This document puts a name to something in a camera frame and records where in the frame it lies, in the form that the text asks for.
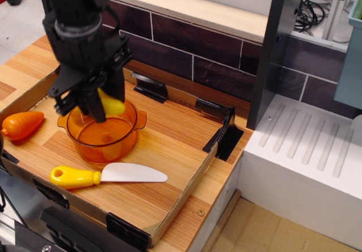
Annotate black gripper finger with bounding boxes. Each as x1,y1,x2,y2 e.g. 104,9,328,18
79,90,106,123
103,67,125,102

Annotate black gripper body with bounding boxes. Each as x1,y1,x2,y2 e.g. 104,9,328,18
43,14,132,115

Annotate yellow toy banana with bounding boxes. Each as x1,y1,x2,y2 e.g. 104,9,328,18
97,88,126,116

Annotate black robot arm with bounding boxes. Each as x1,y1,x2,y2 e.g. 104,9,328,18
42,0,132,122

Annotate orange transparent plastic pot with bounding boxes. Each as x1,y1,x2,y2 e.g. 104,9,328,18
57,100,147,164

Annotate cardboard fence with black tape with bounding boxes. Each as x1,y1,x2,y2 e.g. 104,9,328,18
1,74,243,251

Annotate orange toy carrot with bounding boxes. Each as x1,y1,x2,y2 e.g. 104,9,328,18
1,111,44,140

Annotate white toy sink drainboard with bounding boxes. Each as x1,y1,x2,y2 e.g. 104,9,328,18
243,95,361,199

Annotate teal plastic bin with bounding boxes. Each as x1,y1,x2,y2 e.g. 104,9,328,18
334,0,361,109

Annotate yellow handled toy knife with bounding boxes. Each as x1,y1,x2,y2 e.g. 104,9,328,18
49,163,168,190

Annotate dark grey shelf post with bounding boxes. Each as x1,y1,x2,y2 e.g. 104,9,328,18
247,0,301,130

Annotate tangled black cables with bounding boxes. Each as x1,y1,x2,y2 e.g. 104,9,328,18
294,0,337,33

